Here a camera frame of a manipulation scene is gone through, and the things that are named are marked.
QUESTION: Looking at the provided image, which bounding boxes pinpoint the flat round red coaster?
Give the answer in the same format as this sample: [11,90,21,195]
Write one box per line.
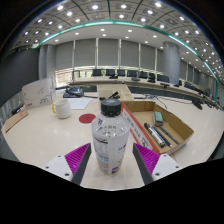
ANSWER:
[78,113,97,125]

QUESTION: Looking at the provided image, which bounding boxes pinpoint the white printed cardboard box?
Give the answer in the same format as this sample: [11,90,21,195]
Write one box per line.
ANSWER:
[21,77,57,110]

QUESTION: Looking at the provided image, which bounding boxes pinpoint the black stapler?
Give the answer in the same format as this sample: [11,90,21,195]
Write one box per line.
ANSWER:
[107,91,121,100]

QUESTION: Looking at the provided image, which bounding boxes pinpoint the clear black-capped water bottle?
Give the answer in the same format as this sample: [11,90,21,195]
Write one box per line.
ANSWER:
[90,98,131,176]

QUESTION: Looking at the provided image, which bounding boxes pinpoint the flat brown cardboard piece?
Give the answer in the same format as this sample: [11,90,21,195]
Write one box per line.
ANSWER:
[3,109,30,134]

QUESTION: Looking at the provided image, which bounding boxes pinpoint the brown red-edged cardboard tray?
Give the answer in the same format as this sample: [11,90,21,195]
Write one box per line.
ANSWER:
[120,99,195,156]

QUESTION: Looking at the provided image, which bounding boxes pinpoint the green board eraser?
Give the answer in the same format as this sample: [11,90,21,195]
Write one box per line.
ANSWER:
[152,110,165,127]

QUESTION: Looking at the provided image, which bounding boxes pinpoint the row of black office chairs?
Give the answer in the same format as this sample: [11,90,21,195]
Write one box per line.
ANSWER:
[91,68,201,91]

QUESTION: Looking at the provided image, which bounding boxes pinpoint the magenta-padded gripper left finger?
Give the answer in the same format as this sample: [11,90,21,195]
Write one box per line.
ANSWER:
[42,142,92,186]

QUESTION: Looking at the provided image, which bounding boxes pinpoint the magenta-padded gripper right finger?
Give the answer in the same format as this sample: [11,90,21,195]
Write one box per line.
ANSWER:
[132,142,183,186]

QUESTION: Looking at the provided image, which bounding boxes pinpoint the long curved conference desk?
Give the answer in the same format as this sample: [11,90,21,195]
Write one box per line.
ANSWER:
[68,75,221,108]

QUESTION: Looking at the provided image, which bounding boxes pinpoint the black desk console unit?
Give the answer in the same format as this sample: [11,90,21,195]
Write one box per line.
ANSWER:
[62,86,85,99]

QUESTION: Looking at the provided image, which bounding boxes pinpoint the group of ceiling lights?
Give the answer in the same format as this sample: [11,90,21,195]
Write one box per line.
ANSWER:
[23,1,221,78]

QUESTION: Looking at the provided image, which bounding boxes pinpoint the white mug with yellow handle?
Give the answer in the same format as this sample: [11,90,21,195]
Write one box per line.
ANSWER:
[51,98,73,120]

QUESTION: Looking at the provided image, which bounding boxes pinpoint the beige divided organizer box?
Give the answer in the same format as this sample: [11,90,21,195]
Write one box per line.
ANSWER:
[96,83,134,102]

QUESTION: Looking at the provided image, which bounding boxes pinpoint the black and silver marker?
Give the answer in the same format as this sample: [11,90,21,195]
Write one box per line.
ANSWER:
[143,122,167,149]

